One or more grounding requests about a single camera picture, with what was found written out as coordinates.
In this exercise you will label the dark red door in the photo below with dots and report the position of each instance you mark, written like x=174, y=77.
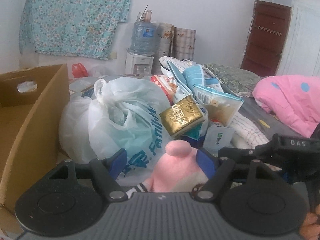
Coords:
x=266, y=39

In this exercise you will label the plaid rolled mat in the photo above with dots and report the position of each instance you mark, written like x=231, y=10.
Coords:
x=184, y=43

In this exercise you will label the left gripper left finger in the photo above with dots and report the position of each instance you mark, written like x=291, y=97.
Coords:
x=104, y=174

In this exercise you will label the blue checkered towel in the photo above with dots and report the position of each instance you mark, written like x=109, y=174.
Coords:
x=194, y=76

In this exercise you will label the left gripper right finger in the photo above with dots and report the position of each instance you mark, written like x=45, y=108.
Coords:
x=218, y=171

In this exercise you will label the blue water jug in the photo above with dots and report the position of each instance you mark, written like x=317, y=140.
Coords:
x=143, y=38

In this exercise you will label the person's right hand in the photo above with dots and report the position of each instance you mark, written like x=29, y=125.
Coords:
x=310, y=229

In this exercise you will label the white plastic shopping bag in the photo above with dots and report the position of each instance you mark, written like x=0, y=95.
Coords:
x=121, y=114

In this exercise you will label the white water dispenser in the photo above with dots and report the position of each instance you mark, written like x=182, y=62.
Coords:
x=138, y=64

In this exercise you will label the brown cardboard box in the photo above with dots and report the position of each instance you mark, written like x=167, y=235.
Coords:
x=32, y=102

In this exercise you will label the pink dotted blanket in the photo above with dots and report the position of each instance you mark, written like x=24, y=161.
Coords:
x=294, y=99

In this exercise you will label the pink plush toy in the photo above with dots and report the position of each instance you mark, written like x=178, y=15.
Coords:
x=176, y=171

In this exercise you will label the floral teal wall cloth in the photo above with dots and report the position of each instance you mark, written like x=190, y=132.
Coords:
x=83, y=28

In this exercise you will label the gold foil packet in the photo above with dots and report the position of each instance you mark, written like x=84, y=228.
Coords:
x=182, y=117

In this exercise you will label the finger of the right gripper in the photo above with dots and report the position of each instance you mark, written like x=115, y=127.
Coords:
x=240, y=156

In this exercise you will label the red plastic bag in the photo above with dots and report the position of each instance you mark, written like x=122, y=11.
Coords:
x=79, y=70

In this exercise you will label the small white plastic box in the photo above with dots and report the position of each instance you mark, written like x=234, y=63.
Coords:
x=217, y=137

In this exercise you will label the cotton swab zip bag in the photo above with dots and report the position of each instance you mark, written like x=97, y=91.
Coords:
x=221, y=106

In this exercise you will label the floral rolled mat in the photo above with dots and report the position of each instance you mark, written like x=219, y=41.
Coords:
x=163, y=46

